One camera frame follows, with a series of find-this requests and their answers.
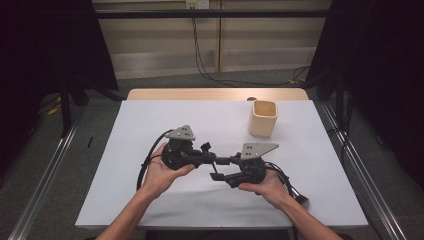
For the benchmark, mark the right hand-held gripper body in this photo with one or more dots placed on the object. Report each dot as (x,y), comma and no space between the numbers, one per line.
(251,170)

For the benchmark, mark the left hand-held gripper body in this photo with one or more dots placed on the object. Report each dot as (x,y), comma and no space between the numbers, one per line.
(178,156)

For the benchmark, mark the beige square cup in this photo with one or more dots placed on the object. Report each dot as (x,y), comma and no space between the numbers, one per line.
(262,125)

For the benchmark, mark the person's left hand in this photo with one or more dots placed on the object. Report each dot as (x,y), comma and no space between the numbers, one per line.
(158,176)

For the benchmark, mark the person's right hand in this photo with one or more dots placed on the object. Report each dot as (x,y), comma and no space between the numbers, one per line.
(271,191)

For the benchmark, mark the white table cover sheet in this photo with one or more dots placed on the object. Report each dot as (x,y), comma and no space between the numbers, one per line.
(216,123)

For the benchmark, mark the black metal stand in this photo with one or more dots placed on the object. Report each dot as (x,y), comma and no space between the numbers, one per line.
(65,110)

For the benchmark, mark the black curtain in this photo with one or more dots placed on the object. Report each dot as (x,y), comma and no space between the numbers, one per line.
(40,50)
(383,66)

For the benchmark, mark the aluminium floor rail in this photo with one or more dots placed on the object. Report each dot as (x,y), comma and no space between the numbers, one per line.
(366,173)
(43,180)

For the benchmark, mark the black horizontal wall bar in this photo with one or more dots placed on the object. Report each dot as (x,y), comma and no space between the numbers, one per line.
(213,14)

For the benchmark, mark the white wall socket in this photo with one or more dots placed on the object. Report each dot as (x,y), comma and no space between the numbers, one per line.
(197,3)

